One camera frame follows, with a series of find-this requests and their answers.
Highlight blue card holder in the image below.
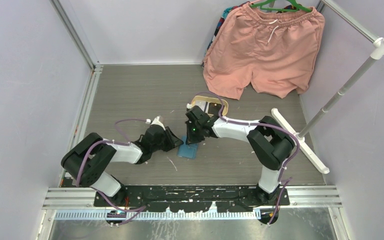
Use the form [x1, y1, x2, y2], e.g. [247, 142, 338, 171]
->
[177, 143, 198, 159]

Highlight white card with picture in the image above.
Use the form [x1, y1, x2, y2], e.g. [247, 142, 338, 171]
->
[195, 100, 209, 113]

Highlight black credit card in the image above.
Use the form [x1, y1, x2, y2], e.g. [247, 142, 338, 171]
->
[208, 102, 223, 116]

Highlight beige oval tray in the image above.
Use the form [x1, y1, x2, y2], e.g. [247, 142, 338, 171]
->
[186, 95, 229, 117]

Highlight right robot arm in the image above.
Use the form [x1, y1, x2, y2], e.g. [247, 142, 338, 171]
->
[185, 106, 296, 206]

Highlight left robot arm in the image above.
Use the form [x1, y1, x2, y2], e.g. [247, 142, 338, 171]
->
[61, 124, 184, 207]

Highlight pink shorts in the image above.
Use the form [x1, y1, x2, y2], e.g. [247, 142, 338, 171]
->
[203, 3, 325, 100]

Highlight colourful patterned garment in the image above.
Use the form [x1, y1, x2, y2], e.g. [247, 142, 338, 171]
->
[203, 1, 250, 57]

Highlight green clothes hanger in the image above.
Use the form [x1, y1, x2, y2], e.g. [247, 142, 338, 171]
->
[250, 0, 312, 13]

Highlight white clothes rack stand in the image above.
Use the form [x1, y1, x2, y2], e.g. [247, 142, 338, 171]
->
[271, 34, 384, 175]

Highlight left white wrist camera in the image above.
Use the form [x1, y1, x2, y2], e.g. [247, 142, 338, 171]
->
[145, 115, 166, 131]

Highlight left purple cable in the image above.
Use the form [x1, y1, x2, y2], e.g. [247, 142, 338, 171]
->
[76, 118, 151, 226]

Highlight purple cable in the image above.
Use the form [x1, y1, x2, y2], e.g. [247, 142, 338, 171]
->
[185, 92, 302, 226]
[76, 118, 151, 226]

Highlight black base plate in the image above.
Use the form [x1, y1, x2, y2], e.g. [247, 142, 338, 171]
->
[113, 185, 290, 213]

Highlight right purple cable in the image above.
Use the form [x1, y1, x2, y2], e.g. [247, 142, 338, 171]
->
[185, 92, 302, 226]

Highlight aluminium front rail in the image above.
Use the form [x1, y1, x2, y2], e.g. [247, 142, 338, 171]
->
[42, 185, 342, 221]

